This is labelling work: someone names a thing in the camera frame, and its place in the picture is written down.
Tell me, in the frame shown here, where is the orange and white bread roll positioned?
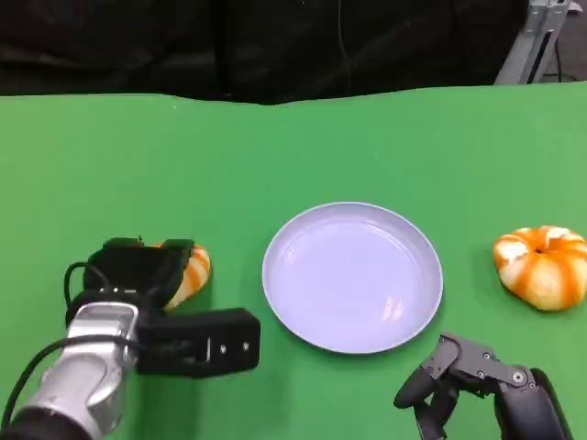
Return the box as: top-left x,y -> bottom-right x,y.
150,242 -> 212,314
492,225 -> 587,313

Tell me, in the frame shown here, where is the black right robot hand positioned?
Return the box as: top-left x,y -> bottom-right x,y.
393,333 -> 574,440

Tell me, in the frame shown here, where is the lilac plate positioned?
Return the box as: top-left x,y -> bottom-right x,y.
261,201 -> 445,355

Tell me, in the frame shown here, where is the aluminium frame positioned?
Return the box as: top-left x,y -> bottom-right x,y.
493,0 -> 583,86

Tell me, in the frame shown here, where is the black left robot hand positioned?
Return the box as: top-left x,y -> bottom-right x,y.
84,236 -> 196,317

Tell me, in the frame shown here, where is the black backdrop cloth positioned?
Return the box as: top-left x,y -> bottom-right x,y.
0,0 -> 528,105

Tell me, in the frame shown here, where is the green table cloth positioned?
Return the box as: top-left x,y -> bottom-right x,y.
0,81 -> 587,440

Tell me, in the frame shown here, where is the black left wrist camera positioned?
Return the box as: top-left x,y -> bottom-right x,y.
136,307 -> 261,379

